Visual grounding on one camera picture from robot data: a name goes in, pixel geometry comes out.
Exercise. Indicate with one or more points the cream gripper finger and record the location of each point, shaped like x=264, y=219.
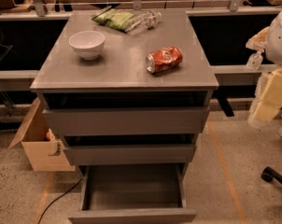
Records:
x=261, y=113
x=269, y=88

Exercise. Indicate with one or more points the red coke can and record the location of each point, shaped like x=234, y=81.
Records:
x=164, y=59

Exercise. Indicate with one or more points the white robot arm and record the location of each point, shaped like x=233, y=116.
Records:
x=270, y=40

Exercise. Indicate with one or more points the grey middle drawer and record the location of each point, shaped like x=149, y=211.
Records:
x=129, y=154

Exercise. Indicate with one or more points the grey drawer cabinet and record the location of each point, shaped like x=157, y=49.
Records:
x=119, y=78

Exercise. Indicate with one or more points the grey open bottom drawer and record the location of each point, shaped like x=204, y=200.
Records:
x=133, y=194

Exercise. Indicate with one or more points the grey top drawer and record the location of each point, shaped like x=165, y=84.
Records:
x=126, y=121

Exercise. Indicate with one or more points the clear hand sanitizer bottle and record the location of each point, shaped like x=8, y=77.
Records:
x=255, y=60

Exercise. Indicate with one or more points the black office chair base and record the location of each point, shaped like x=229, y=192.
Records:
x=269, y=174

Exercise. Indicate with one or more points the clear plastic water bottle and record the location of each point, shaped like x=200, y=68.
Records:
x=142, y=22

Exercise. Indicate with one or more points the green chip bag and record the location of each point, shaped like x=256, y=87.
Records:
x=114, y=18

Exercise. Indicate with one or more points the white bowl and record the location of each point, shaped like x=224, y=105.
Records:
x=87, y=44

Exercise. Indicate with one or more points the cardboard box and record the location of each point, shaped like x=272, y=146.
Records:
x=44, y=152

